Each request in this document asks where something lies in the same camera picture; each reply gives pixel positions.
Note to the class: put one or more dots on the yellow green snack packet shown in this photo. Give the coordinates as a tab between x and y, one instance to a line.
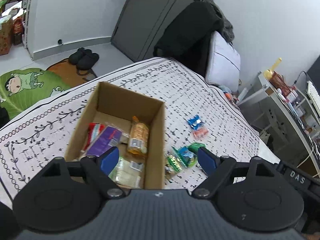
172	166

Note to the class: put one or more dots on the white grey pillow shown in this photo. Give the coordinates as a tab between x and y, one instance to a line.
224	63

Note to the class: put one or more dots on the brown printed cardboard carton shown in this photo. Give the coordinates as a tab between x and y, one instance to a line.
6	34

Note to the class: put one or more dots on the white bedside shelf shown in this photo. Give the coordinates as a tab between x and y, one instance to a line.
265	110

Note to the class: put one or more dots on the clear white snack packet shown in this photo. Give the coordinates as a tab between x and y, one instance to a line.
128	173

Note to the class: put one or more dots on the green cartoon floor mat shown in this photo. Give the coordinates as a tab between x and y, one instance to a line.
20	89

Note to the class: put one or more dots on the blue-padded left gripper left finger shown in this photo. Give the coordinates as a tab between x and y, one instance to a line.
97	170

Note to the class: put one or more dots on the open cardboard box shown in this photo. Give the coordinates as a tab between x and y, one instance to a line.
120	129

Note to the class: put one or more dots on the orange biscuit packet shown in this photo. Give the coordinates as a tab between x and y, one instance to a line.
138	138

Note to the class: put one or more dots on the purple snack packet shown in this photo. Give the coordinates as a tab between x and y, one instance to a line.
109	137

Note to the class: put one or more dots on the red snack bar wrapper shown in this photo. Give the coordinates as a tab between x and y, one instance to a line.
93	131

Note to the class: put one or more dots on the blue green snack packet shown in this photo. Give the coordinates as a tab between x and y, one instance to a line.
186	157

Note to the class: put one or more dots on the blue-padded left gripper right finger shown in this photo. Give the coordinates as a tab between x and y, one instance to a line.
218	170

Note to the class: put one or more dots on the white patterned bed cover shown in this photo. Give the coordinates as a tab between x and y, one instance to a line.
161	93

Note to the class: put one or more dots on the grey door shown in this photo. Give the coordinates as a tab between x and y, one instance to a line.
142	23

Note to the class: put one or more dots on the orange clear snack packet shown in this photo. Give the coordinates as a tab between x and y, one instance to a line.
200	132

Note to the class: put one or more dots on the black slippers pair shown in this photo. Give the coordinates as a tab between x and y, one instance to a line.
83	59

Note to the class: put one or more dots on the black clothes pile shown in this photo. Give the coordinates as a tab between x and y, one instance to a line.
187	38

